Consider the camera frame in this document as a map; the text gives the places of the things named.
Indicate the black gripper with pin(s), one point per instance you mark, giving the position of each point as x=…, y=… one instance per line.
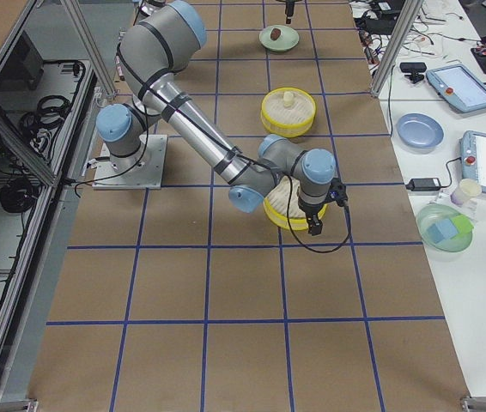
x=288, y=7
x=311, y=211

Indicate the yellow bamboo steamer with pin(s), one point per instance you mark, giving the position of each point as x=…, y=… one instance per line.
x=288, y=122
x=283, y=204

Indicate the white steamed bun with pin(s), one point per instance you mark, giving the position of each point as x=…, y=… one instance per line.
x=288, y=99

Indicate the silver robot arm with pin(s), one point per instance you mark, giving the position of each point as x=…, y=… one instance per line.
x=150, y=53

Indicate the brown steamed bun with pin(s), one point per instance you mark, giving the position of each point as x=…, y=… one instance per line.
x=275, y=33

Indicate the light green plate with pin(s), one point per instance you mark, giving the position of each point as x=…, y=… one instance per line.
x=288, y=40

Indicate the black power adapter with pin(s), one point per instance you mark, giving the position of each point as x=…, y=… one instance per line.
x=423, y=184

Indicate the blue sponge block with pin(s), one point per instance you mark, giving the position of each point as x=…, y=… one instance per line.
x=440, y=231

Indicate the clear green bowl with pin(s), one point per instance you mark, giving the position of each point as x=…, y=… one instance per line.
x=435, y=212

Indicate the blue plate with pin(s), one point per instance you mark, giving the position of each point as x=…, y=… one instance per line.
x=420, y=132

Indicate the black webcam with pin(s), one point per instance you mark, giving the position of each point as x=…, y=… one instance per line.
x=414, y=71

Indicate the green sponge block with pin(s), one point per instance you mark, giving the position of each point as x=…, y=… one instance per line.
x=462, y=224

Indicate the paper cup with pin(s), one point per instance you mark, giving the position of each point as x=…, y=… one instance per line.
x=466, y=190

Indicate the far blue teach pendant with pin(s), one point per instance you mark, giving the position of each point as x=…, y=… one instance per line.
x=457, y=85

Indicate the aluminium frame post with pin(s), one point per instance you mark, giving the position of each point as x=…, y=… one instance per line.
x=402, y=27

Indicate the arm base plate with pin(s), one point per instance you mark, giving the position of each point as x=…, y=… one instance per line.
x=140, y=170

